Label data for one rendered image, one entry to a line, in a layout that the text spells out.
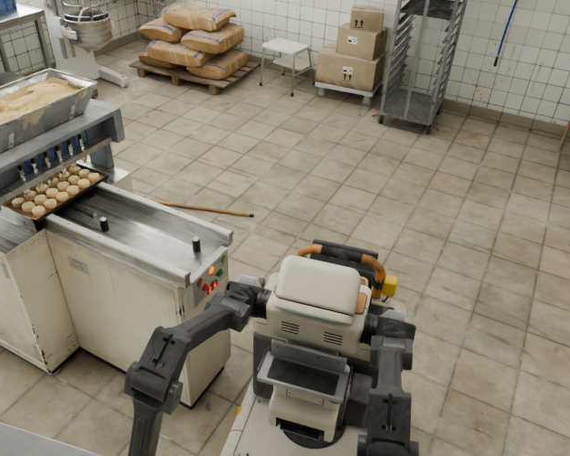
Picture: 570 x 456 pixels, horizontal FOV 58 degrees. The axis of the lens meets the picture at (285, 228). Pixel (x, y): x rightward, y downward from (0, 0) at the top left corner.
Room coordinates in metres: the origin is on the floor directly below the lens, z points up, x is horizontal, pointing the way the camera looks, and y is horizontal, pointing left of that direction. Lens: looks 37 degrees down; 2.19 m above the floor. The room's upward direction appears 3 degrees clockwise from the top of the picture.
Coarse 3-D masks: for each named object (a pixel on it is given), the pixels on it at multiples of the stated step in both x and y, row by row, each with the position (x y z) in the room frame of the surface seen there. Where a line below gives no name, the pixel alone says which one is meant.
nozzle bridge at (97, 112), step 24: (72, 120) 2.00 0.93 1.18; (96, 120) 2.02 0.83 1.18; (120, 120) 2.15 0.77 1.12; (24, 144) 1.78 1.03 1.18; (48, 144) 1.80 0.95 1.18; (72, 144) 1.99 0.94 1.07; (96, 144) 2.05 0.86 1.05; (0, 168) 1.60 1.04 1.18; (24, 168) 1.77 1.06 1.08; (48, 168) 1.82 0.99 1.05; (0, 192) 1.64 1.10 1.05
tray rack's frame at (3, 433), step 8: (0, 424) 0.22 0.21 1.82; (0, 432) 0.21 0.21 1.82; (8, 432) 0.21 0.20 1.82; (16, 432) 0.21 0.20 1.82; (24, 432) 0.22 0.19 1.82; (32, 432) 0.22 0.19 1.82; (0, 440) 0.21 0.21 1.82; (8, 440) 0.21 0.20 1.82; (16, 440) 0.21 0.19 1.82; (24, 440) 0.21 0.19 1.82; (32, 440) 0.21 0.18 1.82; (40, 440) 0.21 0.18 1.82; (48, 440) 0.21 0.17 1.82; (0, 448) 0.20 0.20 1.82; (8, 448) 0.20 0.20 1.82; (16, 448) 0.20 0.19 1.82; (24, 448) 0.20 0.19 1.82; (32, 448) 0.20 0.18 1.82; (40, 448) 0.20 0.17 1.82; (48, 448) 0.20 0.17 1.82; (56, 448) 0.20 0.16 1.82; (64, 448) 0.20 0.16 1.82; (72, 448) 0.20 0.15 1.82; (80, 448) 0.21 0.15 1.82
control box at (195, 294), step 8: (224, 248) 1.62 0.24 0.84; (216, 256) 1.57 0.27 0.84; (208, 264) 1.52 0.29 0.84; (216, 264) 1.55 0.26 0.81; (224, 264) 1.60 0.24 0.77; (200, 272) 1.47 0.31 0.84; (208, 272) 1.50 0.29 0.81; (216, 272) 1.55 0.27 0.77; (224, 272) 1.60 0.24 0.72; (192, 280) 1.42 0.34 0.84; (208, 280) 1.50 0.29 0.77; (216, 280) 1.54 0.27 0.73; (192, 288) 1.41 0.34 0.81; (200, 288) 1.45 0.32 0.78; (208, 288) 1.49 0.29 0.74; (192, 296) 1.41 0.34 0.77; (200, 296) 1.45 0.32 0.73; (192, 304) 1.41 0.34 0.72
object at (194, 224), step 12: (96, 192) 1.95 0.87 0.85; (108, 192) 1.92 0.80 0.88; (120, 192) 1.89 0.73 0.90; (132, 204) 1.86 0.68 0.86; (144, 204) 1.83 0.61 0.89; (156, 204) 1.81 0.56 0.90; (156, 216) 1.80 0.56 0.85; (168, 216) 1.77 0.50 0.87; (180, 216) 1.74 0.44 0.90; (192, 216) 1.74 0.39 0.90; (192, 228) 1.71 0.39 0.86; (204, 228) 1.69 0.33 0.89; (216, 228) 1.67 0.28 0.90; (216, 240) 1.66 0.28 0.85; (228, 240) 1.63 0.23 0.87
